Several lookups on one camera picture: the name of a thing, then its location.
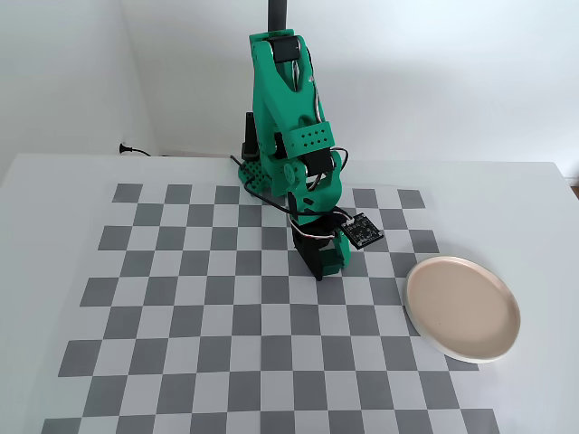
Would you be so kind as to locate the pink round plate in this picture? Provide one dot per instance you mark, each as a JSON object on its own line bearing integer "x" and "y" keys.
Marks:
{"x": 461, "y": 307}

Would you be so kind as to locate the black wrist camera board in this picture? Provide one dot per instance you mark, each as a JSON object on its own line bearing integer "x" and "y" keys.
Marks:
{"x": 364, "y": 231}

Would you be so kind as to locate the black wall power plug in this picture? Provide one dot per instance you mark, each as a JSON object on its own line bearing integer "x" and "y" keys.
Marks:
{"x": 124, "y": 148}

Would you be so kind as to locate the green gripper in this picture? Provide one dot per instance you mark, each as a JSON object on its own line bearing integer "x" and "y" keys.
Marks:
{"x": 334, "y": 259}

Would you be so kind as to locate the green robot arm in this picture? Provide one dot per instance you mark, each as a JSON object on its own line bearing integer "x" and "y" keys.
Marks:
{"x": 271, "y": 99}

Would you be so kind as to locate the dark green dice cube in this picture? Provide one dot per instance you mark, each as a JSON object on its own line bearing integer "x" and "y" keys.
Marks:
{"x": 330, "y": 262}

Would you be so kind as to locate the grey white checkerboard mat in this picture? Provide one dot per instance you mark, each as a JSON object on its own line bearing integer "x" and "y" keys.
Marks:
{"x": 226, "y": 316}

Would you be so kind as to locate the black vertical pole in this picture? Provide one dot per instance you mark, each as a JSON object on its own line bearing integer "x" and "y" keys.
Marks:
{"x": 278, "y": 13}

